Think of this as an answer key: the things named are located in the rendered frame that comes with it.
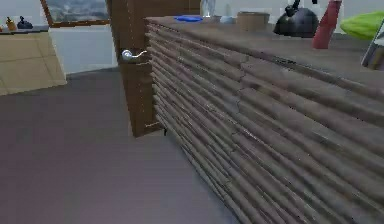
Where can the brown cylindrical container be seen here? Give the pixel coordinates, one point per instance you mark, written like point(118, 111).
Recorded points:
point(252, 21)

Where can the brown wooden room door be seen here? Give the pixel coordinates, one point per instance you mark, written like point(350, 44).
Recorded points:
point(140, 83)

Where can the brown slatted wooden sideboard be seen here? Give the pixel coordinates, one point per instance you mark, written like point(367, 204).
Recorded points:
point(266, 126)

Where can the blue flat plate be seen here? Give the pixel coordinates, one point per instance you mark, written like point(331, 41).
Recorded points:
point(188, 18)

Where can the pale grey small cup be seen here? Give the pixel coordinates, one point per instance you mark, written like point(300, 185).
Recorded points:
point(227, 19)

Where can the clear glass vase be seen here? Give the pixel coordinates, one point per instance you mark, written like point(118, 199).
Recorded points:
point(208, 7)

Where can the black round kettle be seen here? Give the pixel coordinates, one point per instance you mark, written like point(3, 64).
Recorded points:
point(296, 22)

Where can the wood framed window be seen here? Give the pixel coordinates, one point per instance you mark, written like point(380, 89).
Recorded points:
point(76, 11)

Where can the dark red tall bottle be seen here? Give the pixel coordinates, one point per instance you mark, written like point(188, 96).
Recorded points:
point(326, 26)

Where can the beige wooden cabinet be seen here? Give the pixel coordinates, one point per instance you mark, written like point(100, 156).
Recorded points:
point(26, 61)

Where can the small dark blue teapot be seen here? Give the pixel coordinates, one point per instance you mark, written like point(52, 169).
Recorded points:
point(24, 23)

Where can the lime green bowl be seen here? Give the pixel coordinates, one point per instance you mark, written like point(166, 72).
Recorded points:
point(363, 25)

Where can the grey framed picture stand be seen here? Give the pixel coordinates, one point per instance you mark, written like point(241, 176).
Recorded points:
point(375, 50)

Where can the small orange bottle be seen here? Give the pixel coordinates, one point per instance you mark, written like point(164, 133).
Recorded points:
point(11, 24)

